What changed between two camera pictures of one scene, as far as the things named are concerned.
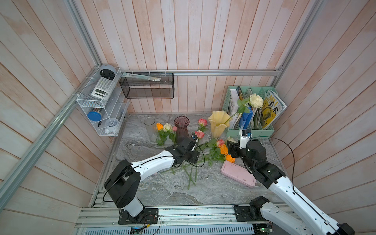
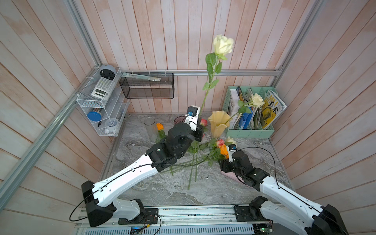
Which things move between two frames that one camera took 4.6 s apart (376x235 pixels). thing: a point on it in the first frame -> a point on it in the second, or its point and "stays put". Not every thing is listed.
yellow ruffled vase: x=220 y=121 stays put
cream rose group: x=232 y=140 stays put
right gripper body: x=238 y=152 -> x=230 y=166
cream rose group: x=255 y=100 stays put
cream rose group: x=168 y=130 -> x=223 y=45
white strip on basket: x=129 y=75 stays put
